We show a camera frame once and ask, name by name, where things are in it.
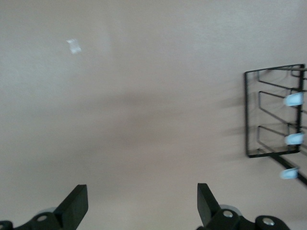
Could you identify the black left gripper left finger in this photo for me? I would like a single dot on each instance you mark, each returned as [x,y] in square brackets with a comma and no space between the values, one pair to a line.
[72,206]

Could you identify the small brown tape square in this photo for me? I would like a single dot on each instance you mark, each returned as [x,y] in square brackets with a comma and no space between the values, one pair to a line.
[73,46]

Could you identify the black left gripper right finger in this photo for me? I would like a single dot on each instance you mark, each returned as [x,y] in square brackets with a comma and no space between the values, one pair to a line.
[206,203]

